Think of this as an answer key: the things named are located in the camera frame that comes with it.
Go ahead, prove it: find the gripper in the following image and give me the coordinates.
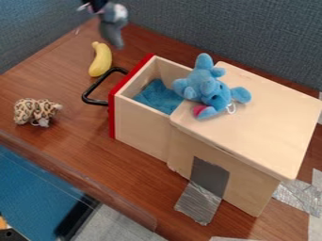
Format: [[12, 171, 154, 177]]
[[76, 0, 111, 15]]

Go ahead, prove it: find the drawer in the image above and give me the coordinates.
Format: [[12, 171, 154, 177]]
[[80, 53, 196, 163]]

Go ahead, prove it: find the yellow toy banana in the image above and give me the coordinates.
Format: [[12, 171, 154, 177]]
[[87, 40, 115, 78]]

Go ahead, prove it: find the blue cloth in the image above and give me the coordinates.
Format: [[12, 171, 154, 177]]
[[132, 78, 186, 116]]

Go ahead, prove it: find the spotted plush animal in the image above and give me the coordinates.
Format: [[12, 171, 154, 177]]
[[12, 97, 65, 128]]

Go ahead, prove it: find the blue plush animal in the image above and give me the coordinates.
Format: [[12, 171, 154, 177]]
[[170, 52, 253, 121]]

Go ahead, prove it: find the cabinet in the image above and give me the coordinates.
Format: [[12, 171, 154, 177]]
[[166, 60, 322, 218]]

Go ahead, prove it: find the silver tape strip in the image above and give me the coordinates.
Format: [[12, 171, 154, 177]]
[[271, 168, 322, 219], [172, 155, 232, 227]]

